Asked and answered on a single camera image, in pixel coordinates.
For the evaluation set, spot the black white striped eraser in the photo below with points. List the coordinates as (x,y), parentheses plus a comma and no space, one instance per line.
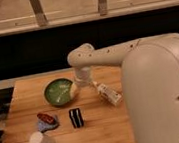
(76,118)

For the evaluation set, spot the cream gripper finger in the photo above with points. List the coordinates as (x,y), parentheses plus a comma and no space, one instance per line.
(73,91)

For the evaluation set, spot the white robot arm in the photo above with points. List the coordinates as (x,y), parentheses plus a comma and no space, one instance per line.
(150,82)

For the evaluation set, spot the red brown toy object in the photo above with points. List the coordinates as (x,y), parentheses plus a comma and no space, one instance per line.
(46,118)

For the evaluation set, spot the blue grey cloth piece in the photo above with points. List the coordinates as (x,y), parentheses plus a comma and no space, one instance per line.
(43,126)

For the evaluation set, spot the green ceramic bowl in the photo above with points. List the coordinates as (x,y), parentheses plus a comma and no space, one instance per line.
(57,92)

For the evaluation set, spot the cream bottle with label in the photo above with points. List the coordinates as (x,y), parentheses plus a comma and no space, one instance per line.
(108,93)

